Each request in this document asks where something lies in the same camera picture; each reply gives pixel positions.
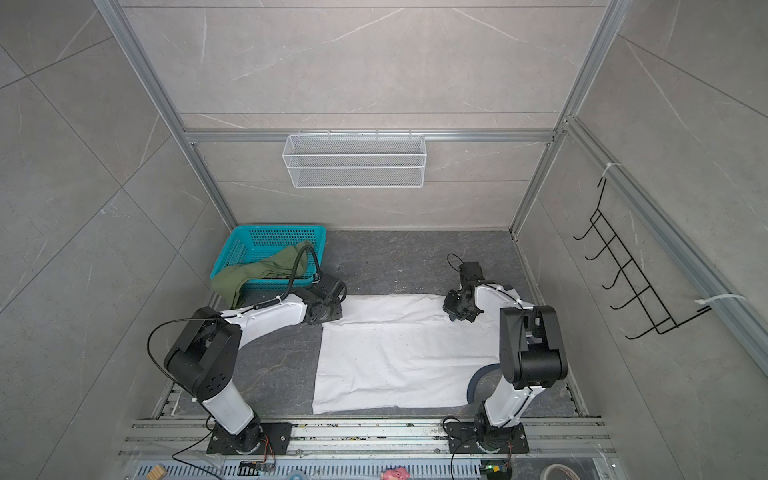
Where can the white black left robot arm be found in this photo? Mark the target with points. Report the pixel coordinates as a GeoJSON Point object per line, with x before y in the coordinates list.
{"type": "Point", "coordinates": [204, 356]}

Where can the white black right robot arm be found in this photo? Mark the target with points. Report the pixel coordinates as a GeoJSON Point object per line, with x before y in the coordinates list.
{"type": "Point", "coordinates": [532, 358]}

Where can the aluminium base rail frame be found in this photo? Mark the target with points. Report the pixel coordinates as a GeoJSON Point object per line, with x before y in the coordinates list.
{"type": "Point", "coordinates": [358, 448]}

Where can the pink small object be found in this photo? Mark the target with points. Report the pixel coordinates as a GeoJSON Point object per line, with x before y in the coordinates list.
{"type": "Point", "coordinates": [399, 473]}

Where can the white tape roll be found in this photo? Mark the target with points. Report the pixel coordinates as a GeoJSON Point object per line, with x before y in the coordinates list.
{"type": "Point", "coordinates": [560, 471]}

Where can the white navy-trimmed tank top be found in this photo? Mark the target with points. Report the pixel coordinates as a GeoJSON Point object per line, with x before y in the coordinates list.
{"type": "Point", "coordinates": [400, 351]}

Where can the black wire hook rack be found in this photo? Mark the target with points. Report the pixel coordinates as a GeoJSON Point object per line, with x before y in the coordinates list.
{"type": "Point", "coordinates": [629, 272]}

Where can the green circuit board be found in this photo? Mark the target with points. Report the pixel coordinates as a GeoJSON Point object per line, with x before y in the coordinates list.
{"type": "Point", "coordinates": [495, 470]}

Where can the small wooden block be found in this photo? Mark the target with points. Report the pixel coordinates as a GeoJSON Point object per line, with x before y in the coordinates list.
{"type": "Point", "coordinates": [157, 472]}

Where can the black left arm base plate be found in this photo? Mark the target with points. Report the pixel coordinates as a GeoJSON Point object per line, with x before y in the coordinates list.
{"type": "Point", "coordinates": [271, 438]}

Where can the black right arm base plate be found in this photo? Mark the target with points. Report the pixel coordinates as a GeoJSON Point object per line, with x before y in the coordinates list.
{"type": "Point", "coordinates": [469, 438]}

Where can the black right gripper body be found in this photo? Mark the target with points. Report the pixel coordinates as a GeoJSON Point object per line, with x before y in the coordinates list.
{"type": "Point", "coordinates": [455, 305]}

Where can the white wire mesh shelf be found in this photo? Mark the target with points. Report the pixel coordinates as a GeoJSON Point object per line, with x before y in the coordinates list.
{"type": "Point", "coordinates": [329, 161]}

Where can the teal plastic basket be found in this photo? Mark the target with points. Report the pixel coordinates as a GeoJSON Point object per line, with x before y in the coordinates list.
{"type": "Point", "coordinates": [252, 243]}

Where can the olive green tank top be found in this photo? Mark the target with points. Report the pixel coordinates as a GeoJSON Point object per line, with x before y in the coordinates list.
{"type": "Point", "coordinates": [279, 272]}

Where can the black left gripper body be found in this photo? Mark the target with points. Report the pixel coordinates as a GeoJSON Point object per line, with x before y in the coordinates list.
{"type": "Point", "coordinates": [334, 310]}

